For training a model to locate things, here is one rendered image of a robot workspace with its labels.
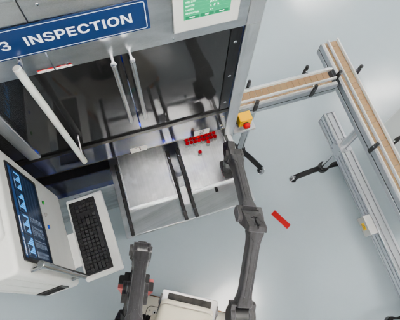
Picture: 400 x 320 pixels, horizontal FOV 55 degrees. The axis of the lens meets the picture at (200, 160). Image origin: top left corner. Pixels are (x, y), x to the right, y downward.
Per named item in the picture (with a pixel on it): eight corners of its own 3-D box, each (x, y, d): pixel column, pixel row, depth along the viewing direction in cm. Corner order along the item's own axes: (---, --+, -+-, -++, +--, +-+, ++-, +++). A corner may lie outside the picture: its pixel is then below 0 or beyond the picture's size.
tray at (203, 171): (174, 136, 216) (174, 133, 213) (218, 124, 219) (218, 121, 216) (192, 192, 205) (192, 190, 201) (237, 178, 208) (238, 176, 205)
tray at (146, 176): (115, 152, 212) (113, 149, 209) (160, 140, 215) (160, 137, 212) (129, 209, 200) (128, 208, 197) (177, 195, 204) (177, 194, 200)
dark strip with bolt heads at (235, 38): (216, 128, 205) (231, 27, 131) (223, 126, 206) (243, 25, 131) (216, 129, 205) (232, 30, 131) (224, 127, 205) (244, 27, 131)
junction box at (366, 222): (356, 219, 245) (362, 216, 237) (363, 216, 246) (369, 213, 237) (364, 237, 241) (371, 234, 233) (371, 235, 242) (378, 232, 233)
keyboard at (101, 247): (68, 204, 208) (66, 203, 206) (93, 196, 210) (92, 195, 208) (87, 276, 195) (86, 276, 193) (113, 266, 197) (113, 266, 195)
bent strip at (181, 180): (178, 180, 207) (177, 176, 201) (183, 178, 207) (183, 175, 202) (184, 204, 202) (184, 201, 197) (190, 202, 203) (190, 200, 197)
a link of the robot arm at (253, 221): (247, 216, 142) (272, 219, 144) (236, 207, 155) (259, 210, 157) (229, 331, 146) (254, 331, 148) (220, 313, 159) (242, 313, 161)
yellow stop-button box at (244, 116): (234, 116, 213) (235, 110, 206) (246, 113, 213) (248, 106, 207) (239, 128, 210) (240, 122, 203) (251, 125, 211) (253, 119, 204)
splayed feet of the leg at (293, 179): (287, 176, 303) (291, 169, 289) (344, 159, 309) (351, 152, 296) (291, 185, 300) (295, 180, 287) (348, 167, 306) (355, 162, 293)
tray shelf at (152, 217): (107, 155, 213) (106, 154, 211) (226, 124, 222) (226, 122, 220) (127, 239, 197) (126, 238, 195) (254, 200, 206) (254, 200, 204)
